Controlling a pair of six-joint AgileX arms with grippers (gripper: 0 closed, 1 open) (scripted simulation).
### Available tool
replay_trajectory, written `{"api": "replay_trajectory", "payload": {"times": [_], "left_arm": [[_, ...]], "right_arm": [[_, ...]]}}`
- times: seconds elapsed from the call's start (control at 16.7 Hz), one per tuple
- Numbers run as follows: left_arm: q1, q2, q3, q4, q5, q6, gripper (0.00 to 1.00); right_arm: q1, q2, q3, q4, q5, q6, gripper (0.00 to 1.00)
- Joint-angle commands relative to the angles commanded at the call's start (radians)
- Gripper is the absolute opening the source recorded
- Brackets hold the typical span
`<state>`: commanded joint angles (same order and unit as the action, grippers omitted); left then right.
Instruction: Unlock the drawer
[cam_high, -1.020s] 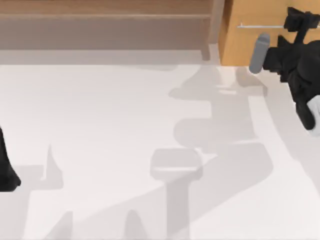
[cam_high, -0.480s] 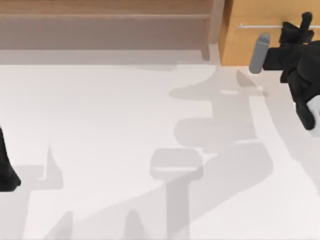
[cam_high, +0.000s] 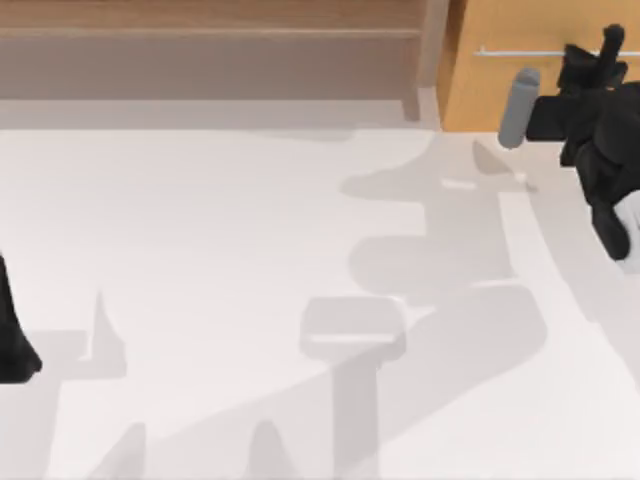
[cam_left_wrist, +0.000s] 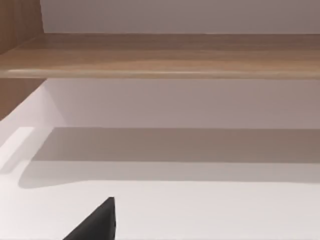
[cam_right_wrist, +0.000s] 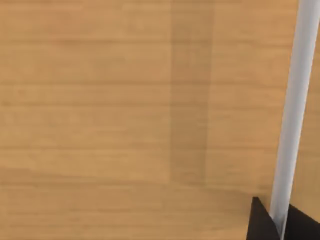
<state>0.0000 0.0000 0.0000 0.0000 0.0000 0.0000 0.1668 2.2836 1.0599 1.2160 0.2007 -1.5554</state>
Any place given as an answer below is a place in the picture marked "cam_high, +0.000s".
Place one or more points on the wooden open shelf unit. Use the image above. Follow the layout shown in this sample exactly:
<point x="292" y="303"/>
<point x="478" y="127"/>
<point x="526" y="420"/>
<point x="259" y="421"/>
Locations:
<point x="210" y="55"/>

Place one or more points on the wooden cupboard door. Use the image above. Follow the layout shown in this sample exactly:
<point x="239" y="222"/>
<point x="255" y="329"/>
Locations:
<point x="480" y="95"/>

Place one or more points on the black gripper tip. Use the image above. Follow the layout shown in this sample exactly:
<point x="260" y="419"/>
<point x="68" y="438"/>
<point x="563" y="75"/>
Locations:
<point x="15" y="345"/>

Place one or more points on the pale grey rounded box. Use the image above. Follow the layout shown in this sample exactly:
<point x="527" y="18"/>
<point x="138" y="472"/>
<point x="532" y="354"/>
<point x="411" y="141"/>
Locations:
<point x="518" y="110"/>

